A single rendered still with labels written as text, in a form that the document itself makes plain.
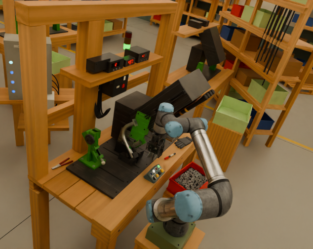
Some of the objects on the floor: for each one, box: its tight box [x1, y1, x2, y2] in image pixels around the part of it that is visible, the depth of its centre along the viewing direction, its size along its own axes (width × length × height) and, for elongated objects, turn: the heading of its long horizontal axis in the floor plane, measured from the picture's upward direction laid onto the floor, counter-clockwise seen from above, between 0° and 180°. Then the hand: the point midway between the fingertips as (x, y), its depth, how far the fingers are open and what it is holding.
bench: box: [28, 125, 197, 249], centre depth 244 cm, size 70×149×88 cm, turn 132°
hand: (153, 158), depth 152 cm, fingers closed
